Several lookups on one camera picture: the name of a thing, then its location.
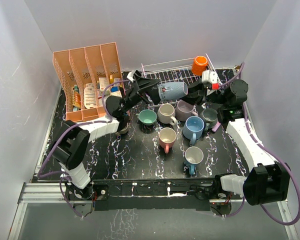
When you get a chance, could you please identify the yellow small box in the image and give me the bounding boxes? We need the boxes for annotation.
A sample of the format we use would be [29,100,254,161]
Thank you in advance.
[109,74,114,84]

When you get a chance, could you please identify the peach plastic file organizer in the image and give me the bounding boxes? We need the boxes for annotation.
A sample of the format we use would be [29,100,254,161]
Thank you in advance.
[52,42,126,123]

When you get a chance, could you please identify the grey-blue printed mug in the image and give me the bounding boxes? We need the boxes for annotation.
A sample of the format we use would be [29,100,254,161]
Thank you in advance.
[158,82,188,102]

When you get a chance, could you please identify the pink mug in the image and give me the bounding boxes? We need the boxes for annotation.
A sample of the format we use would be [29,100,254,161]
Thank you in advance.
[158,127,177,154]

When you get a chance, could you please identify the white wire dish rack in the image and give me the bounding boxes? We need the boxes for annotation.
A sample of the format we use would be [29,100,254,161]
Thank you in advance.
[140,53,220,109]

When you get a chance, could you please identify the light blue mug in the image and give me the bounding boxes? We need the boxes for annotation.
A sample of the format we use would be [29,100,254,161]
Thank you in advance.
[182,116,205,146]

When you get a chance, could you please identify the teal green cup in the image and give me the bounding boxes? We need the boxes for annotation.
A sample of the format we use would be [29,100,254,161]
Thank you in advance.
[136,109,157,126]

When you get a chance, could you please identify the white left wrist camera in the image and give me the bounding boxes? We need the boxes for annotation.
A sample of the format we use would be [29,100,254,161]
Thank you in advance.
[127,70,136,82]

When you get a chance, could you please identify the lavender wide mug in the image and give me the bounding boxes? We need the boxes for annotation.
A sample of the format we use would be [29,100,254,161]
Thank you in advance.
[175,100,199,122]

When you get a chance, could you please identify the dark grey-green mug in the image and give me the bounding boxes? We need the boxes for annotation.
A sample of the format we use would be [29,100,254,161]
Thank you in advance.
[199,108,218,132]

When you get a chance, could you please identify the white mug blue handle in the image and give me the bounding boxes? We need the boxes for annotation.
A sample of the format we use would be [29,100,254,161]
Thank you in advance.
[184,146,204,175]

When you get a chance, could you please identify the orange mug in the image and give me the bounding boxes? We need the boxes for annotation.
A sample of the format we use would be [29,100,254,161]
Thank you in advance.
[191,56,208,76]

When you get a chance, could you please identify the olive grey small cup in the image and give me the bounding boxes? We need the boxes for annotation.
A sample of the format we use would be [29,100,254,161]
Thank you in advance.
[115,126,129,136]

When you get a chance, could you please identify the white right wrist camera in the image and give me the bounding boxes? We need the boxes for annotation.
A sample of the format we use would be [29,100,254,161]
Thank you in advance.
[201,70,220,90]

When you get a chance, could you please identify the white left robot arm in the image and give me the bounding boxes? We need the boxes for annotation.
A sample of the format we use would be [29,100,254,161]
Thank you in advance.
[49,70,160,200]

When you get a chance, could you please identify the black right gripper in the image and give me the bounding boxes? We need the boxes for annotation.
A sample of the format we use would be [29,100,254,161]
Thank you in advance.
[174,79,229,107]

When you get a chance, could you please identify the cream speckled mug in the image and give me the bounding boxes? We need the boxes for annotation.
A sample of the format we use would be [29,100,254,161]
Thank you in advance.
[157,103,177,126]

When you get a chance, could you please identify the orange medicine box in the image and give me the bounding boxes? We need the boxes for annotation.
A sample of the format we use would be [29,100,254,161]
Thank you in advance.
[72,91,81,109]

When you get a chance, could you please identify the white blister pack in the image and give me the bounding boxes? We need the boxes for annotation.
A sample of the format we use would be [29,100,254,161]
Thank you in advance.
[83,83,97,109]

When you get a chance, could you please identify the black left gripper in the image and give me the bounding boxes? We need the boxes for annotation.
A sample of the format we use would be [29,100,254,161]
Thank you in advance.
[120,74,168,115]

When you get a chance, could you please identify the white red medicine box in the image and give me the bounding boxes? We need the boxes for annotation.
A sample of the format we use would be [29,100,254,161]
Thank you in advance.
[98,77,110,91]

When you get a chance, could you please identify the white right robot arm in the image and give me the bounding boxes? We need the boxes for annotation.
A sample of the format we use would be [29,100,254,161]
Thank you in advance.
[183,79,292,206]

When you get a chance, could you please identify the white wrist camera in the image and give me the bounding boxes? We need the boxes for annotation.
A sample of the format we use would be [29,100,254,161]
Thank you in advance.
[201,70,220,90]
[127,70,136,82]

